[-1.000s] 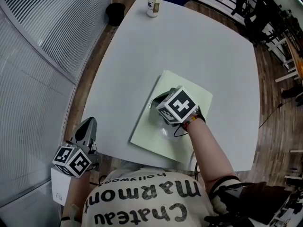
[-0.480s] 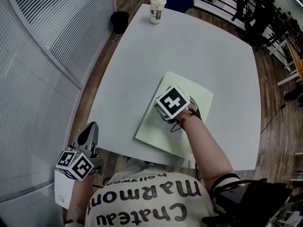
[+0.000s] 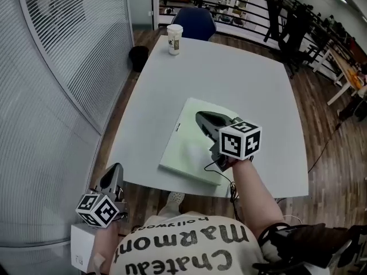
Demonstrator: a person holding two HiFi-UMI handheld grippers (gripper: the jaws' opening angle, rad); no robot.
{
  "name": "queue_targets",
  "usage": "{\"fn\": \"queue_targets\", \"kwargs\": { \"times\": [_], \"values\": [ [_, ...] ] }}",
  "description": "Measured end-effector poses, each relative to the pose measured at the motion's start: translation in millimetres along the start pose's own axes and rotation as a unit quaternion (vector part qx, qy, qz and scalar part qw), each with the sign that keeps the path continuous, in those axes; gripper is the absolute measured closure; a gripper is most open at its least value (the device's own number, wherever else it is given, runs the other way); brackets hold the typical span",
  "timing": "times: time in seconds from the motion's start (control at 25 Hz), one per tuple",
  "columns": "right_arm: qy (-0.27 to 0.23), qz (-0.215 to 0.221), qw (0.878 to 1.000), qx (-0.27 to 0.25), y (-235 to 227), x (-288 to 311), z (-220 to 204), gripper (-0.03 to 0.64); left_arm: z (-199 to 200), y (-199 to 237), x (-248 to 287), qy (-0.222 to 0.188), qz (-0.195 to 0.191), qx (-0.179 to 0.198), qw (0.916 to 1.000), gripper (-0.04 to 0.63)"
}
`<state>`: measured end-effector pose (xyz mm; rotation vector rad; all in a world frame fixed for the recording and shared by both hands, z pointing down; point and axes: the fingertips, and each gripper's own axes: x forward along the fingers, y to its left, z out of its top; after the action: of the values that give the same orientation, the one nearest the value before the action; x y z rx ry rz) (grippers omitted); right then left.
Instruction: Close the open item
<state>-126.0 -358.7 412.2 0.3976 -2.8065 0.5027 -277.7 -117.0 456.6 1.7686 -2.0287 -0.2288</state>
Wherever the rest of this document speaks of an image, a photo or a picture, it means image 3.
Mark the cream printed shirt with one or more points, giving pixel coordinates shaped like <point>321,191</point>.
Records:
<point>183,245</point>

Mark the person's right forearm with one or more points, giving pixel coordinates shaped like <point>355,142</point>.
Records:
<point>252,193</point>

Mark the small white box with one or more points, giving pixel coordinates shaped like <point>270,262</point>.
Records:
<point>81,245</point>

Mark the black office chair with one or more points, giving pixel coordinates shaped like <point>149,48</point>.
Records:
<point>296,33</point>

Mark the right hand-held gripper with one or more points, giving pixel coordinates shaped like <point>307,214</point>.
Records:
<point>239,140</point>

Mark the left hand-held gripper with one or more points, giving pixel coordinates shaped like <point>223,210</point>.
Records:
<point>99,211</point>

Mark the person's leg with white shoe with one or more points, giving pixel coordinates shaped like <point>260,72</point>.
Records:
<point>172,205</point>

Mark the wooden desk with white legs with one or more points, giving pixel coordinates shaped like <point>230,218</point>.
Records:
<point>342,64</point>

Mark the white paper cup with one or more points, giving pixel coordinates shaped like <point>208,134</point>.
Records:
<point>175,39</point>

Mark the black metal railing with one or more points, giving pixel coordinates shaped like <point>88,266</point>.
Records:
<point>252,13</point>

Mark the person's left forearm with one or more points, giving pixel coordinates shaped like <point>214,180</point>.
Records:
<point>104,248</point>

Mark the blue chair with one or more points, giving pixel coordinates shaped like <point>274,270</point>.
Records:
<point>195,23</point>

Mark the black waste bin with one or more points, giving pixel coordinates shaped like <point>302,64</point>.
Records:
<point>138,57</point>

